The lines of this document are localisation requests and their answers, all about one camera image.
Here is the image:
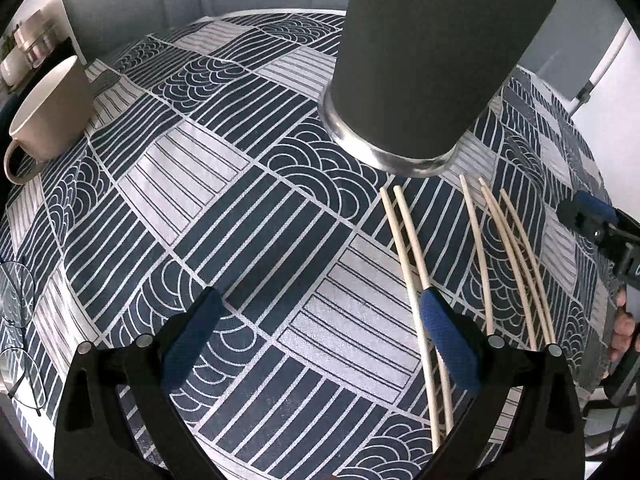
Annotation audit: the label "person's right hand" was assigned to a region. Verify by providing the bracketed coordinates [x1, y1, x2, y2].
[608, 285, 640, 362]

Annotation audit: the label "black cylindrical utensil holder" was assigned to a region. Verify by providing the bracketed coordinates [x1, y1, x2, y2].
[318, 0, 556, 178]

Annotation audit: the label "patterned navy white tablecloth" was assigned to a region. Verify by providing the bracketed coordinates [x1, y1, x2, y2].
[1, 11, 615, 479]

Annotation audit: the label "beige ceramic mug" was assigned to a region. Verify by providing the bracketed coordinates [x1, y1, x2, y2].
[3, 55, 93, 185]

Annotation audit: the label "white jars on shelf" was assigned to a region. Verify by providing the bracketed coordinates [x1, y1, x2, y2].
[1, 10, 58, 88]

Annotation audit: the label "wire frame eyeglasses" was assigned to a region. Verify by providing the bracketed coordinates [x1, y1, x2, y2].
[1, 261, 47, 416]

